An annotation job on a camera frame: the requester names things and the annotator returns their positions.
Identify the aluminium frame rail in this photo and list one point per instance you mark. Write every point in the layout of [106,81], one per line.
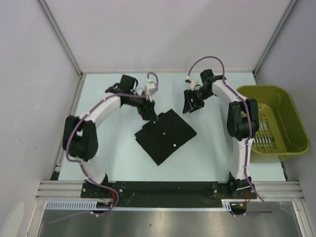
[268,190]

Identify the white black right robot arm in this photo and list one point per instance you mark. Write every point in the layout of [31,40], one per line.
[242,122]

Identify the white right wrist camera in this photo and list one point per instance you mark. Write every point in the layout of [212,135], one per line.
[194,85]

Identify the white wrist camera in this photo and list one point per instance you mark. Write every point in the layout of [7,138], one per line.
[194,85]
[150,88]

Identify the black long sleeve shirt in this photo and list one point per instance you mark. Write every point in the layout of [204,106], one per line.
[162,137]

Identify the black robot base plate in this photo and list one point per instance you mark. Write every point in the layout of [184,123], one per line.
[141,194]

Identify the olive green plastic tub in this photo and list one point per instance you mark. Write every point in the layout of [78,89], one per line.
[281,132]

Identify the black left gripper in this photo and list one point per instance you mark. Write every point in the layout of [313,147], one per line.
[147,110]

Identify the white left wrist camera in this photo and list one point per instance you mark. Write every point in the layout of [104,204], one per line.
[150,88]

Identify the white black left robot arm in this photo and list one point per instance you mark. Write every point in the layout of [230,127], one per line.
[80,141]

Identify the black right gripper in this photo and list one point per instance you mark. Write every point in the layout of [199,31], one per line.
[189,94]

